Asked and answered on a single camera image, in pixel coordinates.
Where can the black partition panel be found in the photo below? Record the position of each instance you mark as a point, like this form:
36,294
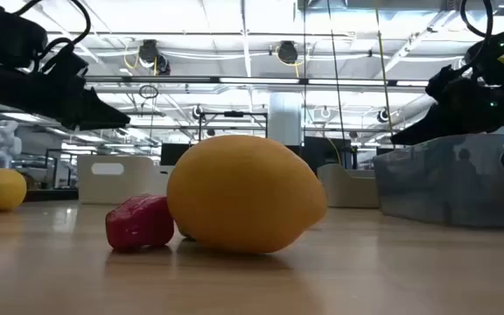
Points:
322,153

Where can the yellow lemon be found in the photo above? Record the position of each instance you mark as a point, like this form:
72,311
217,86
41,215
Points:
0,190
243,194

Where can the beige plastic basket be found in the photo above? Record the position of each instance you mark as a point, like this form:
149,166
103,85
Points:
344,188

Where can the black metal table frame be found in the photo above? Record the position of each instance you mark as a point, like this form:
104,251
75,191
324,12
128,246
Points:
51,195

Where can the small red pepper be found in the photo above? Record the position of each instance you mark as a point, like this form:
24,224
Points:
140,223

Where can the transparent grey plastic basket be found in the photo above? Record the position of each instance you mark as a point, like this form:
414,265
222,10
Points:
431,188

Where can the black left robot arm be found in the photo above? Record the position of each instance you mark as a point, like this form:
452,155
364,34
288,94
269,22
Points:
2,39

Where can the white plastic basket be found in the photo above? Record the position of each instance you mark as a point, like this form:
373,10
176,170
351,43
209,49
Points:
116,188

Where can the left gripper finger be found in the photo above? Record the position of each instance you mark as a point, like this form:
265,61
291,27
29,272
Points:
103,121
96,102

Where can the black metal stand frame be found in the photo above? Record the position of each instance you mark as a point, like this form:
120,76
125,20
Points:
234,114

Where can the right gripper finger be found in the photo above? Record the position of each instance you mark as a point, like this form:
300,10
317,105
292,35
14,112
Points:
427,114
422,131

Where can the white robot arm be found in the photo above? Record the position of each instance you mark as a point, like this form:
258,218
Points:
4,144

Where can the white building column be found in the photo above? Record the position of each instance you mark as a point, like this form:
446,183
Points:
284,118

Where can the black overhead light bar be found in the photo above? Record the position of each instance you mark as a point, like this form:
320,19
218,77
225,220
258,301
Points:
169,79

